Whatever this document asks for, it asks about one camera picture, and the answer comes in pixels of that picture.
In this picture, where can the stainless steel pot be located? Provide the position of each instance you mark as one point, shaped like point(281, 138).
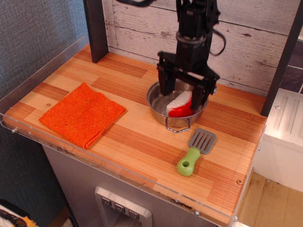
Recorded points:
point(158, 103)

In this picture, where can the silver dispenser button panel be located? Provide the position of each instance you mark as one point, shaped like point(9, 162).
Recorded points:
point(117, 211)

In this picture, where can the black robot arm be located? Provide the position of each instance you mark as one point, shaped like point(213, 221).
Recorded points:
point(196, 20)

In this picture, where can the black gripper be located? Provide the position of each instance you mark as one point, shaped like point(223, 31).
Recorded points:
point(188, 64)

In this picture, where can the clear acrylic guard rail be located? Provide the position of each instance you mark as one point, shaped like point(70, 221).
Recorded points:
point(139, 151)

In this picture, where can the dark right frame post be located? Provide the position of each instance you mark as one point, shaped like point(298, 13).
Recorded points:
point(284, 60)

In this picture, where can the grey green toy spatula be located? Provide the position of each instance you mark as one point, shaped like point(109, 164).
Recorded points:
point(201, 142)

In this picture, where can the yellow black object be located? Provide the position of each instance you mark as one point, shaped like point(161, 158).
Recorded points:
point(10, 220)

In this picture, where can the red white apple slice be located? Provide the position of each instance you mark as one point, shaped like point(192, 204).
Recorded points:
point(180, 106)

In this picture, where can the orange knitted cloth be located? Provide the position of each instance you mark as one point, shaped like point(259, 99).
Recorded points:
point(82, 116)

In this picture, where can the grey toy kitchen cabinet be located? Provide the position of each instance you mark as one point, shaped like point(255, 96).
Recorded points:
point(78, 181)

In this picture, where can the white cabinet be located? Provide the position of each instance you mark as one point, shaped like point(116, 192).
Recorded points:
point(279, 156)

